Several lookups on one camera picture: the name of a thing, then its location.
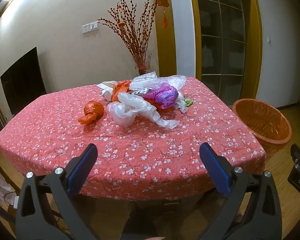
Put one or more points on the white paper bag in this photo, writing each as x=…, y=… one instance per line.
x=107, y=86

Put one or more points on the white wall socket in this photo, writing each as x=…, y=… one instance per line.
x=85, y=29

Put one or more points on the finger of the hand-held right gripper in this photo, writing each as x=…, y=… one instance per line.
x=297, y=153

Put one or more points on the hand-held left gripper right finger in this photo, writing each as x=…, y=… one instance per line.
x=215, y=170

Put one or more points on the orange plastic basket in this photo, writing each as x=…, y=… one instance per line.
x=277, y=140

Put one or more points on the frosted glass sliding door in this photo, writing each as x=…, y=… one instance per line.
x=220, y=42

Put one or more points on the wooden door frame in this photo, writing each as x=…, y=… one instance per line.
x=162, y=42

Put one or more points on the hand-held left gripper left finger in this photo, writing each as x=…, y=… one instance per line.
x=81, y=170

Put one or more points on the glass vase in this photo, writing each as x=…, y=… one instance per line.
x=142, y=65

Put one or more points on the white double wall switch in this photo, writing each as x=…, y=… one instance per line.
x=93, y=26

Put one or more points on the red floral tablecloth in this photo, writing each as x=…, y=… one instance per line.
x=152, y=155

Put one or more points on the black white printed bag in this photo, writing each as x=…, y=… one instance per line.
x=142, y=91

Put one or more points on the white power adapter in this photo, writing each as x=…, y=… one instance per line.
x=18, y=202

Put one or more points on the small white plastic bag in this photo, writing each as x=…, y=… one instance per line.
x=182, y=107

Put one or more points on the red hanging wall ornament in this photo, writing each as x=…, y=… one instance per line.
x=162, y=1

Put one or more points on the small orange plastic bag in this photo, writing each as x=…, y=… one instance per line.
x=92, y=110

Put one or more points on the black television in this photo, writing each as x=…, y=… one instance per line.
x=23, y=82

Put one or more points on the red dried flower branches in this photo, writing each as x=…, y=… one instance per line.
x=135, y=35

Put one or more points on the crumpled orange plastic bag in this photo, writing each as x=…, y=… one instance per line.
x=120, y=90

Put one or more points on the clear white plastic bag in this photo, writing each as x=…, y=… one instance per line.
x=130, y=107

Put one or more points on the green wrapper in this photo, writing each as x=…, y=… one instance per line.
x=188, y=102

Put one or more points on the clear bubble plastic bag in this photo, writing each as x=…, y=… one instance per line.
x=152, y=80

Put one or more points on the purple pink plastic bag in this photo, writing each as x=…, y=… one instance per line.
x=162, y=95

